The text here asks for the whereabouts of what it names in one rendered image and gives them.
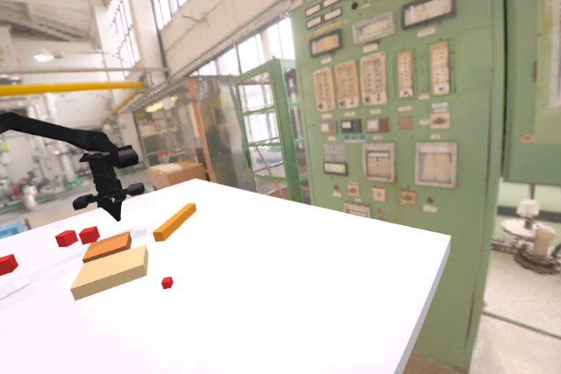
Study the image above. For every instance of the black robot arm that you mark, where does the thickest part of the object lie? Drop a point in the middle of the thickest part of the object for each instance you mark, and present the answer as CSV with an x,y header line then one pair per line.
x,y
92,141

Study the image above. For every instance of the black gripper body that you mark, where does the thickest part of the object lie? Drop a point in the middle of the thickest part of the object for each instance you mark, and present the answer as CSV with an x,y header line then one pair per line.
x,y
107,188

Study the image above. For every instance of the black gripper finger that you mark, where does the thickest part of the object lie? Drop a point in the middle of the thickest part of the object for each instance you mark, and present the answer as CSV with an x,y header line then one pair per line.
x,y
117,206
109,208

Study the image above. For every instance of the beige rectangular block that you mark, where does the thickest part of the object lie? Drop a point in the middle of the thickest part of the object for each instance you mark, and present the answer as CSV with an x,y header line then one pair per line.
x,y
111,271

